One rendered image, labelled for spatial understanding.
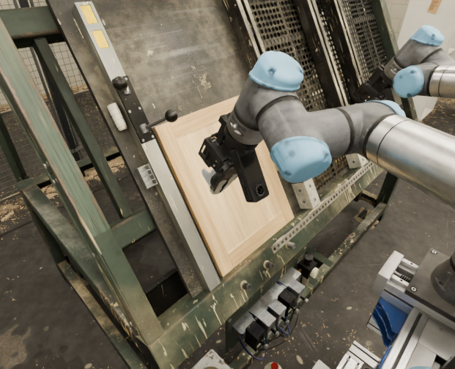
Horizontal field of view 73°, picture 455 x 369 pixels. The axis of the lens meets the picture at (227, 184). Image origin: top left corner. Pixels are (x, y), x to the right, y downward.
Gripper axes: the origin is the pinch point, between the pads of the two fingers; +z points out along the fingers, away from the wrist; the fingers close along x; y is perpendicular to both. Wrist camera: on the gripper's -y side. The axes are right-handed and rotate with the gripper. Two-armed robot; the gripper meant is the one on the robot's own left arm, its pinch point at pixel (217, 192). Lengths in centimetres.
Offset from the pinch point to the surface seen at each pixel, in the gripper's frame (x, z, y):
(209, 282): -2.2, 41.1, -13.9
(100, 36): -2, 1, 58
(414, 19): -412, 57, 85
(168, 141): -9.8, 19.6, 29.0
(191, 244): -1.9, 33.9, -1.1
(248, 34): -58, 3, 50
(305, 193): -60, 37, -9
